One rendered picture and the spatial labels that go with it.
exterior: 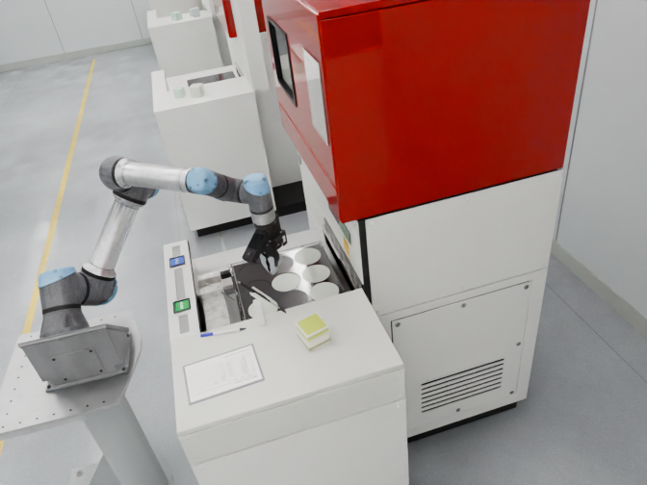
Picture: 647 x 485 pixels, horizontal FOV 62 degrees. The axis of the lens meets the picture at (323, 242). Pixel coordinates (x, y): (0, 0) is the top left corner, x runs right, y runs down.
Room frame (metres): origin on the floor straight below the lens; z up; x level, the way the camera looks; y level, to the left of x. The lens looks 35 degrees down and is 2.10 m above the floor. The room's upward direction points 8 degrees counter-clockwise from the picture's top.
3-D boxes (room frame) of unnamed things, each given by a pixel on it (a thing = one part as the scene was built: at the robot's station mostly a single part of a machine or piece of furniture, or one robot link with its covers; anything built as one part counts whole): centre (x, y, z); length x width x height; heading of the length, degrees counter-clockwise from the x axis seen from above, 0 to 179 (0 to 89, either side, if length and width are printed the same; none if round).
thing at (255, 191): (1.45, 0.18, 1.29); 0.09 x 0.08 x 0.11; 61
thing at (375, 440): (1.40, 0.23, 0.41); 0.97 x 0.64 x 0.82; 12
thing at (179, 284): (1.49, 0.52, 0.89); 0.55 x 0.09 x 0.14; 12
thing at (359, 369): (1.10, 0.17, 0.89); 0.62 x 0.35 x 0.14; 102
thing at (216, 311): (1.43, 0.40, 0.87); 0.36 x 0.08 x 0.03; 12
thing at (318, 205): (1.73, -0.03, 1.02); 0.82 x 0.03 x 0.40; 12
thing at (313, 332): (1.12, 0.07, 1.00); 0.07 x 0.07 x 0.07; 26
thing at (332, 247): (1.55, -0.06, 0.89); 0.44 x 0.02 x 0.10; 12
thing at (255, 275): (1.50, 0.15, 0.90); 0.34 x 0.34 x 0.01; 12
